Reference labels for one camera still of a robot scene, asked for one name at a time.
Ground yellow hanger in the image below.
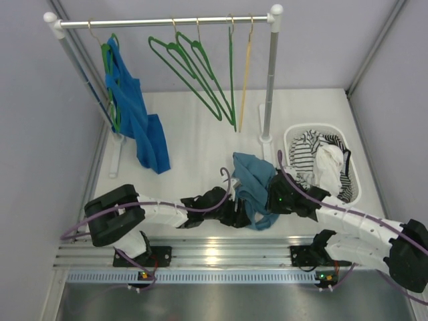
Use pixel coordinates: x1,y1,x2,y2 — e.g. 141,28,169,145
238,16,254,133

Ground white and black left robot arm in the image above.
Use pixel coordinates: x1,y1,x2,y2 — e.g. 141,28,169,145
84,184,251,265

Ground white plastic laundry basket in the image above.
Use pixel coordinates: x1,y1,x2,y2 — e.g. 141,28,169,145
284,124,360,205

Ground bright blue tank top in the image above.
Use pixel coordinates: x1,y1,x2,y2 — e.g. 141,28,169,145
101,33,171,174

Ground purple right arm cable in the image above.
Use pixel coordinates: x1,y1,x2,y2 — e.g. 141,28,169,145
277,149,428,307

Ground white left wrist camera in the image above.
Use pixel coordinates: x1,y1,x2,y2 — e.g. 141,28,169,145
221,178,241,194

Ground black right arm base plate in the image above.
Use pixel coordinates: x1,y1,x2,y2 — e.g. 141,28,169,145
290,245,320,272

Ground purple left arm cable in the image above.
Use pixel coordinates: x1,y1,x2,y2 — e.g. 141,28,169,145
60,167,235,292

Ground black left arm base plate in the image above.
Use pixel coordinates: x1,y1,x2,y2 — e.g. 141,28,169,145
112,246,172,268

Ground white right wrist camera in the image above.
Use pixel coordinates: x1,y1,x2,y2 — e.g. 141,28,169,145
284,167,296,177

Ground silver and white clothes rack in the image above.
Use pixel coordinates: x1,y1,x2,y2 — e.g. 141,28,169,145
43,4,284,178

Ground aluminium mounting rail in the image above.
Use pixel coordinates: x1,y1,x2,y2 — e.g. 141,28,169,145
53,235,392,285

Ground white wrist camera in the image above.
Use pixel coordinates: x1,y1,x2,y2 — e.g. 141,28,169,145
221,178,241,194
284,167,296,177

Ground green hanger with blue top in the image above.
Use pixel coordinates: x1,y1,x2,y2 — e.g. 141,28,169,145
88,20,123,134

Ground teal blue tank top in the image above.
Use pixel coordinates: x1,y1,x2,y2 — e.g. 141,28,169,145
232,152,279,231

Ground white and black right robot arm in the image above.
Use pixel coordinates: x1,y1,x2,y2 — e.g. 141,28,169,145
267,172,427,293

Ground black and white striped garment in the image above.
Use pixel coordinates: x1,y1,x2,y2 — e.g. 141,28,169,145
289,130,353,203

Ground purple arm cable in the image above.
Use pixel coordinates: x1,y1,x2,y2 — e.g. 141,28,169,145
277,149,428,307
60,167,235,292

